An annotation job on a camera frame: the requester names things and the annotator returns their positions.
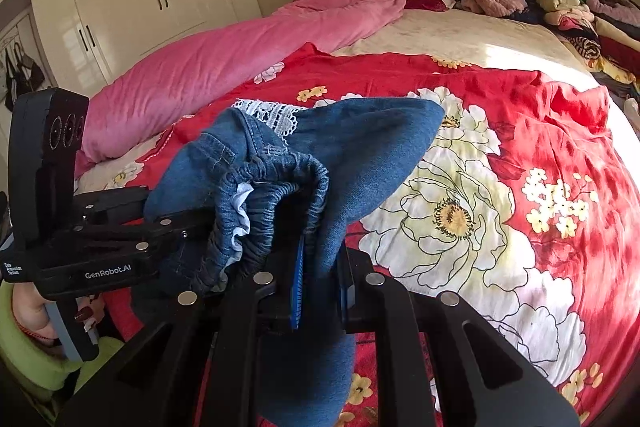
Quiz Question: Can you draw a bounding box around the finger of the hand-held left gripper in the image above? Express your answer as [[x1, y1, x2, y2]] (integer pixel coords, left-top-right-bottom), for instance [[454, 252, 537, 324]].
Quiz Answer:
[[75, 186, 152, 228], [74, 208, 217, 254]]

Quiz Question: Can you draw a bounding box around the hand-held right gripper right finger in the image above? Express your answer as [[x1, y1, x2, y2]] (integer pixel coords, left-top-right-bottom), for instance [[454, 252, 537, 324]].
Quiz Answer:
[[337, 249, 581, 427]]

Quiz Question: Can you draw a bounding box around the pile of folded clothes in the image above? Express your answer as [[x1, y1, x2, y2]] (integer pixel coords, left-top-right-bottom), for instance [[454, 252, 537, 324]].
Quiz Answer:
[[530, 0, 640, 100]]

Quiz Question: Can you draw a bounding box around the red floral bed sheet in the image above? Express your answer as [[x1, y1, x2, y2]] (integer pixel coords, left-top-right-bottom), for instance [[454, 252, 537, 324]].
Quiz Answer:
[[75, 42, 636, 427]]

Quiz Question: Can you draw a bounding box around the hanging black bag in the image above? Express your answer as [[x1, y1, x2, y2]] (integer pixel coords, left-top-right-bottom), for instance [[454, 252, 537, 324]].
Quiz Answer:
[[2, 42, 46, 110]]

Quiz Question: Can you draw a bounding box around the blue denim lace garment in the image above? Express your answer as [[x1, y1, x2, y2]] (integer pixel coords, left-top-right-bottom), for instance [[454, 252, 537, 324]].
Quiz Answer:
[[132, 97, 446, 427]]

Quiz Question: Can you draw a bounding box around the person's green-sleeved left forearm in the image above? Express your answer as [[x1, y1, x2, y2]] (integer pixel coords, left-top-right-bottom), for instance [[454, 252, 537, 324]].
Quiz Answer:
[[0, 282, 126, 413]]

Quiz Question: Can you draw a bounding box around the pink quilt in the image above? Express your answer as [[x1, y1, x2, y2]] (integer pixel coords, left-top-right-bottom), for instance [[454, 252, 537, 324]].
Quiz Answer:
[[80, 0, 413, 162]]

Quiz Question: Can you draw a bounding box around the person's left hand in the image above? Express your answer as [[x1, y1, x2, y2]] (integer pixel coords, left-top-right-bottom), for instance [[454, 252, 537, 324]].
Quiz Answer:
[[11, 282, 108, 345]]

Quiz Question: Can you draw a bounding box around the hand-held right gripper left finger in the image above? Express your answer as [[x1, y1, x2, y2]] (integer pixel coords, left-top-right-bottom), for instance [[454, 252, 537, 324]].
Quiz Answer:
[[55, 234, 307, 427]]

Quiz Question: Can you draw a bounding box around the red and white pillow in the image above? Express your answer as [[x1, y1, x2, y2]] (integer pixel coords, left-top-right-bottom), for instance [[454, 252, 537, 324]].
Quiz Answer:
[[405, 0, 457, 12]]

